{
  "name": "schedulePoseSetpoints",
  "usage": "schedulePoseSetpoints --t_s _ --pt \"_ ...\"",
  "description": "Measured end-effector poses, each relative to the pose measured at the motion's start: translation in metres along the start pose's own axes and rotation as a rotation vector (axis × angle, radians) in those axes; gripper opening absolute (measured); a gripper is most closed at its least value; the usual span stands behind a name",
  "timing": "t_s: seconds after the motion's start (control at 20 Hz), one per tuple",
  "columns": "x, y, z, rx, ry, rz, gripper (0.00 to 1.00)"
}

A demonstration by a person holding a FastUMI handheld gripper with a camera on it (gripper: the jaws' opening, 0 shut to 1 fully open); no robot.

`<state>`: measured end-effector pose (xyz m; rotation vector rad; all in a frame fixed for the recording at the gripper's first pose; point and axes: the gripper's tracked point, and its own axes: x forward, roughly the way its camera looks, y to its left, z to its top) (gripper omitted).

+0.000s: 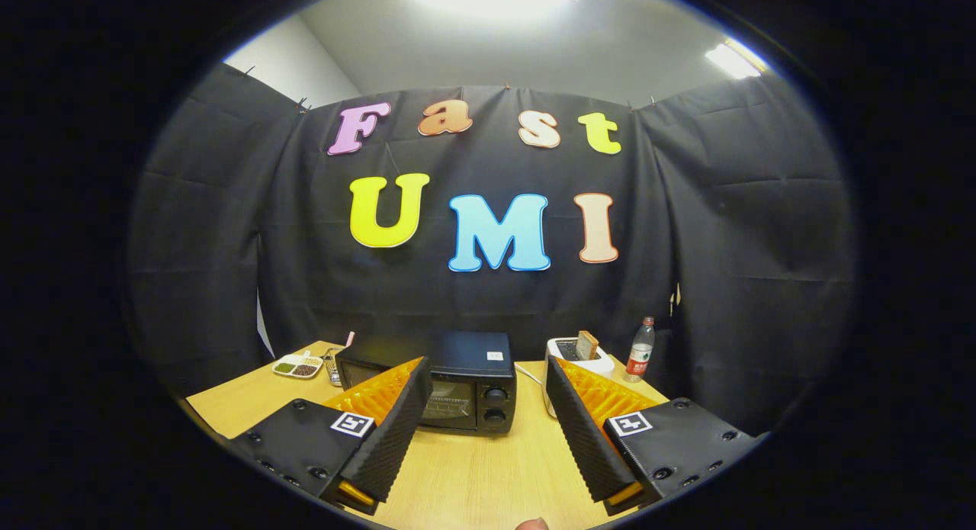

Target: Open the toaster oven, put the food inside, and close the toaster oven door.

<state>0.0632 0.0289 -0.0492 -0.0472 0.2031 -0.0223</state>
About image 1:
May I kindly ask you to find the black toaster oven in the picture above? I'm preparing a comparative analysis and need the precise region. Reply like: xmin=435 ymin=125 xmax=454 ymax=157
xmin=335 ymin=330 xmax=518 ymax=435

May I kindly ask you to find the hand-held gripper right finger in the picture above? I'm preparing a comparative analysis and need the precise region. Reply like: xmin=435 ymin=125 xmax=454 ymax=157
xmin=545 ymin=355 xmax=763 ymax=516

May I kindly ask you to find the white bread toaster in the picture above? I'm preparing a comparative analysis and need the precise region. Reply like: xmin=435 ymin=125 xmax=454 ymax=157
xmin=541 ymin=337 xmax=615 ymax=418

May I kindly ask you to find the small ceiling light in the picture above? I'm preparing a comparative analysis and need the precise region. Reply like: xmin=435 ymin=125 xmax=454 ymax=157
xmin=703 ymin=40 xmax=763 ymax=79

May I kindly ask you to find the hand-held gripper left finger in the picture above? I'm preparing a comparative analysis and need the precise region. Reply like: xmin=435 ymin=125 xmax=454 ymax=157
xmin=229 ymin=356 xmax=434 ymax=516

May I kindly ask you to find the clear plastic water bottle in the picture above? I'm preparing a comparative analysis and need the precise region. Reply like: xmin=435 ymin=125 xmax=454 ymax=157
xmin=623 ymin=316 xmax=657 ymax=384

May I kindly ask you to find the white divided snack dish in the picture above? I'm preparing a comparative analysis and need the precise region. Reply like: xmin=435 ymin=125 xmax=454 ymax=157
xmin=272 ymin=352 xmax=324 ymax=379

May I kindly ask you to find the black backdrop cloth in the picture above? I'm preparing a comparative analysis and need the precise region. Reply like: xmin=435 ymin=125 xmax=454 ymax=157
xmin=126 ymin=61 xmax=859 ymax=439

